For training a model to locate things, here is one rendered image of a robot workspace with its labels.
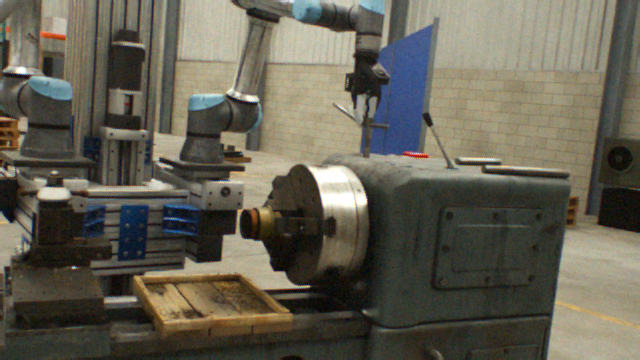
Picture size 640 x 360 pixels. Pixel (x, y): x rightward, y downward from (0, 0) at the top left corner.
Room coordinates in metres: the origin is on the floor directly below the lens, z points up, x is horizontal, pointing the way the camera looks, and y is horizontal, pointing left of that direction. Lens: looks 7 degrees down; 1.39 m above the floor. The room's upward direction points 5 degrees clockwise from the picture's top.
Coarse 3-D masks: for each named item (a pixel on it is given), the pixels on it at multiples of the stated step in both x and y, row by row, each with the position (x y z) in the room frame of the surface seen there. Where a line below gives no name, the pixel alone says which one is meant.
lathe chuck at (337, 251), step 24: (312, 168) 1.61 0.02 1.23; (336, 168) 1.65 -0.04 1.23; (312, 192) 1.58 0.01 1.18; (336, 192) 1.56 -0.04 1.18; (312, 216) 1.57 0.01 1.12; (336, 216) 1.53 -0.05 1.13; (312, 240) 1.56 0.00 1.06; (336, 240) 1.52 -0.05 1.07; (312, 264) 1.55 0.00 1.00; (336, 264) 1.54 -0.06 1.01
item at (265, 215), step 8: (256, 208) 1.59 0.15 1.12; (264, 208) 1.60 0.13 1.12; (240, 216) 1.61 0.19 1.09; (248, 216) 1.56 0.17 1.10; (256, 216) 1.57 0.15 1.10; (264, 216) 1.57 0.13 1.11; (272, 216) 1.58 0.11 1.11; (280, 216) 1.60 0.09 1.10; (240, 224) 1.61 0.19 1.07; (248, 224) 1.55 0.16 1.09; (256, 224) 1.56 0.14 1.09; (264, 224) 1.56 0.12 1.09; (272, 224) 1.57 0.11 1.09; (240, 232) 1.60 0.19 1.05; (248, 232) 1.55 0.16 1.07; (256, 232) 1.56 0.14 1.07; (264, 232) 1.56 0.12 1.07; (272, 232) 1.57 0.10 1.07; (256, 240) 1.58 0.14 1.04; (264, 240) 1.59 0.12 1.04
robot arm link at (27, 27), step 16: (32, 0) 1.97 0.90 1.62; (16, 16) 1.96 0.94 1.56; (32, 16) 1.97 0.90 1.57; (16, 32) 1.96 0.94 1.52; (32, 32) 1.98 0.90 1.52; (16, 48) 1.96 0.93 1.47; (32, 48) 1.98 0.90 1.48; (16, 64) 1.96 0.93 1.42; (32, 64) 1.98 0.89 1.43; (16, 80) 1.95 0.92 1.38; (0, 96) 1.97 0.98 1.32; (16, 96) 1.92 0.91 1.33; (16, 112) 1.95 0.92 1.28
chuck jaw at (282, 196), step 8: (280, 176) 1.69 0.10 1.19; (288, 176) 1.71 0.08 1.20; (272, 184) 1.71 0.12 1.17; (280, 184) 1.68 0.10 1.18; (288, 184) 1.69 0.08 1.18; (272, 192) 1.65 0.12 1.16; (280, 192) 1.66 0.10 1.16; (288, 192) 1.67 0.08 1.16; (272, 200) 1.64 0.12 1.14; (280, 200) 1.65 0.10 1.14; (288, 200) 1.66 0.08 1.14; (272, 208) 1.62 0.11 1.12; (280, 208) 1.63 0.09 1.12; (288, 208) 1.64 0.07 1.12; (296, 208) 1.65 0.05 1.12; (288, 216) 1.67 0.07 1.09; (296, 216) 1.69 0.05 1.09
